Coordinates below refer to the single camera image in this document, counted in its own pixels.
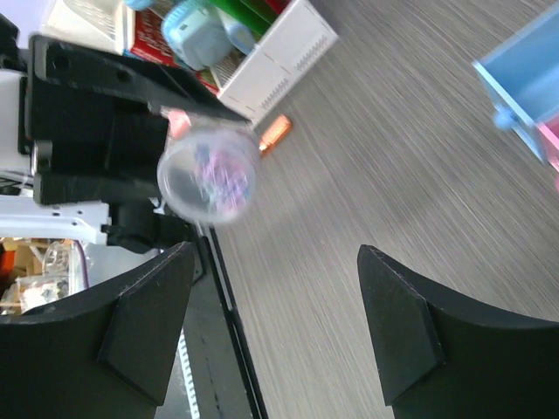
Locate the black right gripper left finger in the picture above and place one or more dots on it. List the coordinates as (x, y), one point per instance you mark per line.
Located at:
(106, 352)

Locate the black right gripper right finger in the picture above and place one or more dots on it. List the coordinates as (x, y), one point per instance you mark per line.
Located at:
(442, 354)

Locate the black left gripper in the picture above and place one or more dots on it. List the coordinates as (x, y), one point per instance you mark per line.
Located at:
(99, 114)

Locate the orange highlighter marker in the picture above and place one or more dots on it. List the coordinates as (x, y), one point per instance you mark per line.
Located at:
(275, 134)

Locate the sky blue drawer box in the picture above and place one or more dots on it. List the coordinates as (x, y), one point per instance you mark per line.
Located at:
(520, 77)

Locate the pink drawer box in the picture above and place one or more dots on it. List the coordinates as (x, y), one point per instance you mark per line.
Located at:
(549, 132)

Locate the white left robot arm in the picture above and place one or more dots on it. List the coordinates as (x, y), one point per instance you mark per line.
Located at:
(127, 224)

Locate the red book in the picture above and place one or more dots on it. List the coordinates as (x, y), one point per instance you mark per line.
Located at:
(145, 40)

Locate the light blue headphone case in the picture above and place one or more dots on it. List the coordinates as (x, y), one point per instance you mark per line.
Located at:
(194, 31)

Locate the light blue headphones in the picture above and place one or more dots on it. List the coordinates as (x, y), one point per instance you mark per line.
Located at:
(240, 36)

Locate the green plastic folder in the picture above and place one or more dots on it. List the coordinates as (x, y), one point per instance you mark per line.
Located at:
(257, 15)

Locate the white mesh file organizer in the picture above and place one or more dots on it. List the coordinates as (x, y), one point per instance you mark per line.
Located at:
(253, 87)

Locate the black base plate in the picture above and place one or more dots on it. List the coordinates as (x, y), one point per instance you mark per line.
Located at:
(215, 361)

